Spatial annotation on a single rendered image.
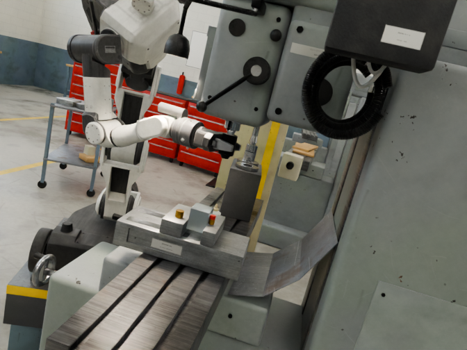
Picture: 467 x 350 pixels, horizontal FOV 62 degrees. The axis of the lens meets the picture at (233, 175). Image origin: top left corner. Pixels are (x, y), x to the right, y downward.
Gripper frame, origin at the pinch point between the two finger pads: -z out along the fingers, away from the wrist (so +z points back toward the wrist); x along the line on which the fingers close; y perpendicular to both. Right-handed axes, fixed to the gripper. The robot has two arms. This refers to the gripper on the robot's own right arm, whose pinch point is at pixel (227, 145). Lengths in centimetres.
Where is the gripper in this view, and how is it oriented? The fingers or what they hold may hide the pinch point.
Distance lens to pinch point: 118.2
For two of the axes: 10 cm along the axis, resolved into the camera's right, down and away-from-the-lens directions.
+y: -2.4, 9.4, 2.2
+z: -8.7, -3.1, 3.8
